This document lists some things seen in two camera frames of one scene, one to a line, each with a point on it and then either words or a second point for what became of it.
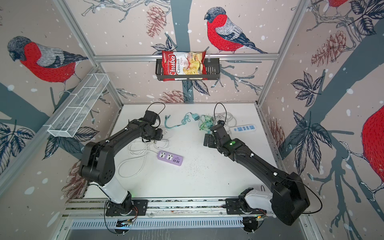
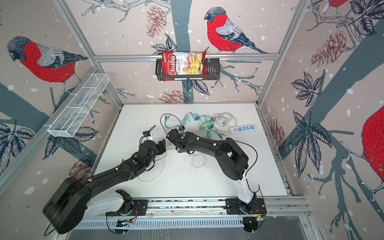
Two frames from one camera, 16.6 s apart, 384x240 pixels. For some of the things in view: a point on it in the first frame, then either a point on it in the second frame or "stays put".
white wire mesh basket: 69,119 stays put
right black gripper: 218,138 -> 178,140
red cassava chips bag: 184,63 stays put
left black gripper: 159,136 -> 161,146
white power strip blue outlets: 251,127 stays put
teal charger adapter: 195,116 stays put
